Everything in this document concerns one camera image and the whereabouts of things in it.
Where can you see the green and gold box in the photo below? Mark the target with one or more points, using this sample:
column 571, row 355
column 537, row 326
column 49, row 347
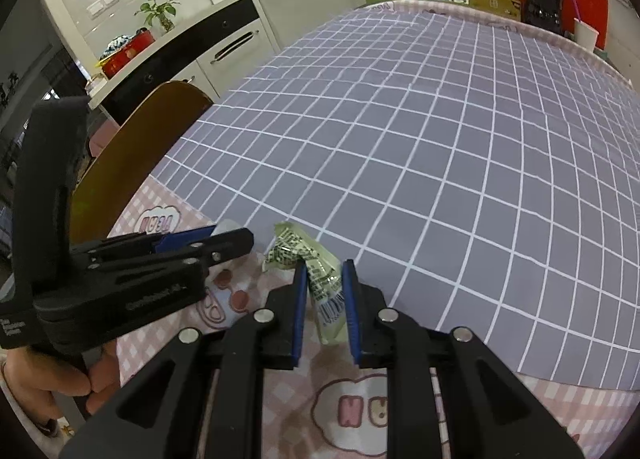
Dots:
column 495, row 1

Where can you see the grey grid table mat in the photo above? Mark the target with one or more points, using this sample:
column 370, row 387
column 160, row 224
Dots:
column 400, row 139

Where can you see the green snack wrapper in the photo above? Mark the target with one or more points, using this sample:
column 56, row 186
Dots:
column 327, row 301

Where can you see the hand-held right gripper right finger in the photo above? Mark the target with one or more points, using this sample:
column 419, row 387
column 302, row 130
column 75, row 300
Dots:
column 351, row 309

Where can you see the pink seat cushion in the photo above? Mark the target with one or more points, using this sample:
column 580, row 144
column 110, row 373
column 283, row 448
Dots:
column 102, row 136

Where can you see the green potted plant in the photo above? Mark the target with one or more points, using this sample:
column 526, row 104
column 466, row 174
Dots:
column 160, row 9

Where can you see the red round tin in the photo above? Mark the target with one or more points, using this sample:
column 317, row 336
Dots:
column 129, row 55

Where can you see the wooden chair with curved back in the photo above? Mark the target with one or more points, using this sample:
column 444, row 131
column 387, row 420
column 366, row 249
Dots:
column 135, row 149

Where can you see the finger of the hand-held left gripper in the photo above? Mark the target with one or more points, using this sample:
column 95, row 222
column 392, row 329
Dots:
column 185, row 238
column 225, row 245

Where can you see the pink checked tablecloth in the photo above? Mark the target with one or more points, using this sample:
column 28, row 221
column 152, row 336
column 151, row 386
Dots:
column 300, row 399

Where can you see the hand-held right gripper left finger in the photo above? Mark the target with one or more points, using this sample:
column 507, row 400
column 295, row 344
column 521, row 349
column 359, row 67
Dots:
column 299, row 319

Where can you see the white paper cup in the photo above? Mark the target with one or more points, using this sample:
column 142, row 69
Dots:
column 585, row 35

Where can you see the person's left forearm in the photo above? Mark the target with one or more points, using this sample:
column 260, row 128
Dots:
column 27, row 431

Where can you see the person's left hand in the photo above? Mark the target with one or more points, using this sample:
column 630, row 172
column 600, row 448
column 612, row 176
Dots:
column 50, row 379

